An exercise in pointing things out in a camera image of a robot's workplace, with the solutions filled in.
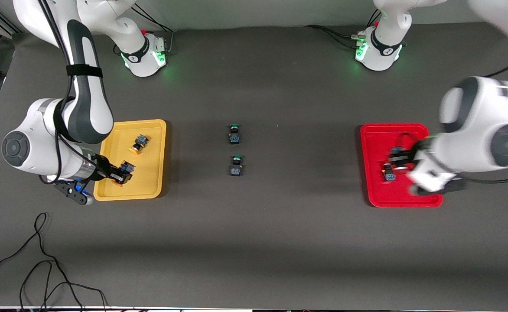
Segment yellow push button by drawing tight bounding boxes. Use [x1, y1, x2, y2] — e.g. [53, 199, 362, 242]
[129, 134, 150, 154]
[113, 160, 136, 186]

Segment red plastic tray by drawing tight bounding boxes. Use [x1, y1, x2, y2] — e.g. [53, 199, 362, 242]
[360, 123, 444, 208]

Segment yellow plastic tray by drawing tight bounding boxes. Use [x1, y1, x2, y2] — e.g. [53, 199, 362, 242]
[93, 119, 168, 202]

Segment green push button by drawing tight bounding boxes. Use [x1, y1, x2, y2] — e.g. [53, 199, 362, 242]
[229, 155, 244, 177]
[228, 123, 243, 145]

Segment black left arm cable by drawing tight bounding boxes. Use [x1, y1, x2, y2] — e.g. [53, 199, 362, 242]
[388, 41, 508, 185]

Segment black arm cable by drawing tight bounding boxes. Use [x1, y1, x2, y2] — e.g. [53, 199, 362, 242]
[388, 41, 508, 185]
[39, 0, 75, 182]

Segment black right arm strap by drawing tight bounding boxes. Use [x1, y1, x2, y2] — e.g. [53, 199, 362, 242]
[65, 64, 104, 78]

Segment loose black cable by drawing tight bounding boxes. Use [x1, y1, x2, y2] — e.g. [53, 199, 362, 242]
[19, 260, 108, 312]
[0, 212, 83, 312]

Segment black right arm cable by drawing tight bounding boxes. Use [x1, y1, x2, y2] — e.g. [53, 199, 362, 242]
[39, 0, 75, 182]

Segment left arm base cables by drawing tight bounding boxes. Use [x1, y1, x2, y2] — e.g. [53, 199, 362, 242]
[303, 9, 382, 49]

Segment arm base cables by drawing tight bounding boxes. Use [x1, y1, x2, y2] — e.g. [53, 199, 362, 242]
[130, 4, 175, 55]
[303, 9, 382, 49]

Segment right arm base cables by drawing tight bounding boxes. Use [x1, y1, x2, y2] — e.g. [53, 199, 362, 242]
[130, 4, 175, 55]

